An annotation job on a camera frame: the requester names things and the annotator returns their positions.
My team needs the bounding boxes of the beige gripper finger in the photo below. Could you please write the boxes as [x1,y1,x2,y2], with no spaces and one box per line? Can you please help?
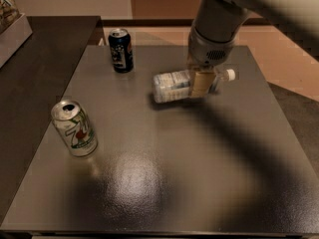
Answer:
[189,70,215,98]

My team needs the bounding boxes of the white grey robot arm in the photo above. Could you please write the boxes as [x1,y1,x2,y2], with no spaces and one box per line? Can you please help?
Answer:
[187,0,319,98]

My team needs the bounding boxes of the dark blue pepsi can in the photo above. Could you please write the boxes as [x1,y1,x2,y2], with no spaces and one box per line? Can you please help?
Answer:
[108,28,134,73]

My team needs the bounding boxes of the white green 7up can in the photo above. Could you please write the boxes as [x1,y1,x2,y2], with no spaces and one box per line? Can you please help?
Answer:
[51,100,98,157]

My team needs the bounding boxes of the dark side counter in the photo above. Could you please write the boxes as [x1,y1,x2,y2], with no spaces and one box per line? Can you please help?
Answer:
[0,16,103,224]

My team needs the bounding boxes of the white tray at left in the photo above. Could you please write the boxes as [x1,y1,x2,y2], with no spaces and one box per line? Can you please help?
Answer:
[0,13,33,68]

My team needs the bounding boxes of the snack bags in tray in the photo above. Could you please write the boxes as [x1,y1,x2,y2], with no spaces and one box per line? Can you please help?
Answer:
[0,0,20,34]

